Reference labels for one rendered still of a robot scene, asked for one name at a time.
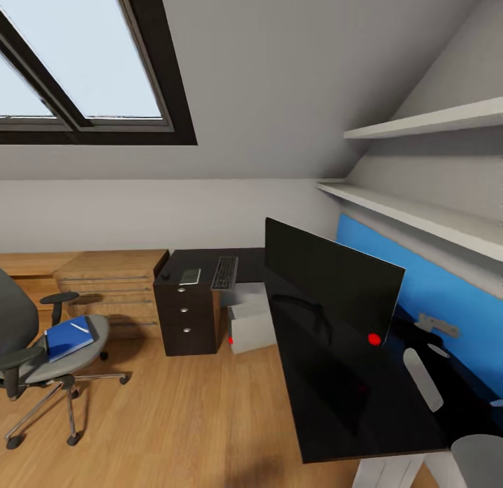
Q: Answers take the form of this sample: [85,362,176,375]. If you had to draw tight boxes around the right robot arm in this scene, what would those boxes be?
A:
[386,313,503,488]

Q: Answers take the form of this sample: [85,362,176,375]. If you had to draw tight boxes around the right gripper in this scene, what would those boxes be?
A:
[386,313,442,345]

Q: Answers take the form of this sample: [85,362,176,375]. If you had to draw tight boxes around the keyboard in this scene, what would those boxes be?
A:
[210,257,239,292]

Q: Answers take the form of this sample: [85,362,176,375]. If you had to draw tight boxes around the swivel chair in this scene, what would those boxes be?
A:
[0,268,129,450]

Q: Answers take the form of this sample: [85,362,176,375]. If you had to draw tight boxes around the notebook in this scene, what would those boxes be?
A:
[181,268,201,285]

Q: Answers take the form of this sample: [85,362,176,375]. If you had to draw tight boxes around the folder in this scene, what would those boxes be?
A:
[44,315,93,363]

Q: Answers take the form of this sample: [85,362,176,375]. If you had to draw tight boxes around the monitor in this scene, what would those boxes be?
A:
[264,217,406,347]

